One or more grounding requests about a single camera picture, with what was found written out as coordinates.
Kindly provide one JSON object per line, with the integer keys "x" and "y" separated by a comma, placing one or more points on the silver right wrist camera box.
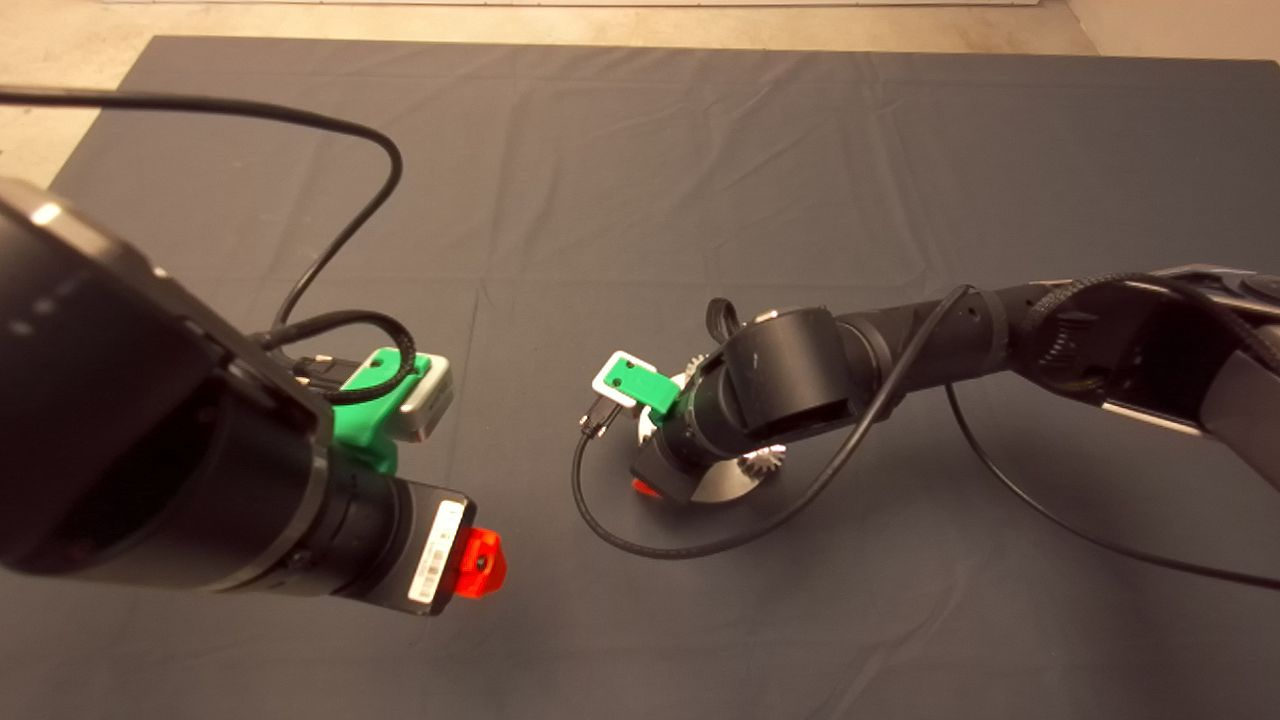
{"x": 603, "y": 383}

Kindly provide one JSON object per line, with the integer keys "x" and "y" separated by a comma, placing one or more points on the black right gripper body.
{"x": 675, "y": 475}

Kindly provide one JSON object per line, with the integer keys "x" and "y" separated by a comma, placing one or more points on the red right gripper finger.
{"x": 648, "y": 489}

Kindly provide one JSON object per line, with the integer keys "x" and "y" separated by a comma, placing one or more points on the small steel gear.
{"x": 697, "y": 364}
{"x": 765, "y": 463}

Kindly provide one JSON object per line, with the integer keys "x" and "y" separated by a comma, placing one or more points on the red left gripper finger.
{"x": 482, "y": 565}

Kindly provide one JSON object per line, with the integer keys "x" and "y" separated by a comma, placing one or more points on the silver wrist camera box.
{"x": 603, "y": 383}
{"x": 428, "y": 405}

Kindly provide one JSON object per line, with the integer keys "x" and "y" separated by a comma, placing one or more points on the round metal plate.
{"x": 725, "y": 488}

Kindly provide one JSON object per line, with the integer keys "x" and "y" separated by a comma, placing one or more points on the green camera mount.
{"x": 650, "y": 388}
{"x": 360, "y": 425}

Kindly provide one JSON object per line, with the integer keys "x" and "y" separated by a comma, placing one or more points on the green left camera mount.
{"x": 360, "y": 425}

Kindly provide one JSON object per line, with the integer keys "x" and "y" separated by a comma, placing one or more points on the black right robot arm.
{"x": 800, "y": 380}

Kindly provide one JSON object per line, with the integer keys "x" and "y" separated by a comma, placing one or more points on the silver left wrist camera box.
{"x": 428, "y": 405}

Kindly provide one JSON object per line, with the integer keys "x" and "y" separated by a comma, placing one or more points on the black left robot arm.
{"x": 150, "y": 430}

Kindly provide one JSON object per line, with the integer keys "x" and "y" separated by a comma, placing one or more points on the green right camera mount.
{"x": 650, "y": 388}

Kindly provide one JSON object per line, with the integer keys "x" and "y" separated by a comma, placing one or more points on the dark grey table cloth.
{"x": 640, "y": 180}

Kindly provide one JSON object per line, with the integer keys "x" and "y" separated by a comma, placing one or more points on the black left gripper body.
{"x": 425, "y": 545}

